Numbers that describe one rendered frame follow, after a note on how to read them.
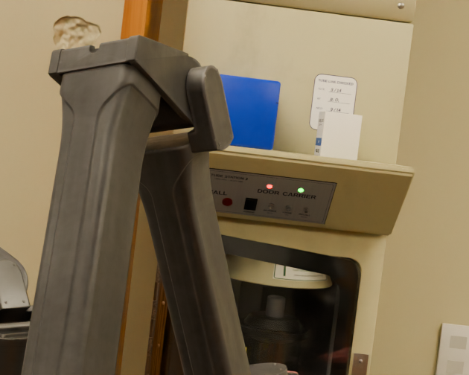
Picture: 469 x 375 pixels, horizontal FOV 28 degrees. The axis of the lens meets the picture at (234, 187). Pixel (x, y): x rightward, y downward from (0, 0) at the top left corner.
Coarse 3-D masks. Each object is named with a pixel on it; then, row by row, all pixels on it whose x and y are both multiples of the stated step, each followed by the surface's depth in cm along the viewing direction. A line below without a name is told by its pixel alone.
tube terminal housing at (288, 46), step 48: (192, 0) 130; (192, 48) 130; (240, 48) 131; (288, 48) 131; (336, 48) 131; (384, 48) 132; (288, 96) 131; (384, 96) 132; (288, 144) 132; (384, 144) 132; (288, 240) 133; (336, 240) 133; (384, 240) 133
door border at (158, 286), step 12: (156, 288) 130; (156, 300) 131; (156, 312) 131; (156, 324) 131; (156, 336) 131; (156, 348) 131; (156, 360) 130; (144, 372) 131; (156, 372) 130; (348, 372) 114
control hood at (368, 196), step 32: (224, 160) 121; (256, 160) 121; (288, 160) 121; (320, 160) 121; (352, 160) 121; (352, 192) 124; (384, 192) 124; (320, 224) 130; (352, 224) 129; (384, 224) 129
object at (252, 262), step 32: (256, 256) 121; (288, 256) 118; (320, 256) 116; (256, 288) 121; (288, 288) 118; (320, 288) 115; (352, 288) 113; (256, 320) 121; (288, 320) 118; (320, 320) 115; (352, 320) 113; (256, 352) 121; (288, 352) 118; (320, 352) 115
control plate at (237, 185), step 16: (224, 176) 123; (240, 176) 123; (256, 176) 123; (272, 176) 123; (224, 192) 125; (240, 192) 125; (256, 192) 125; (272, 192) 125; (288, 192) 125; (304, 192) 125; (320, 192) 124; (224, 208) 128; (240, 208) 128; (256, 208) 128; (272, 208) 127; (320, 208) 127
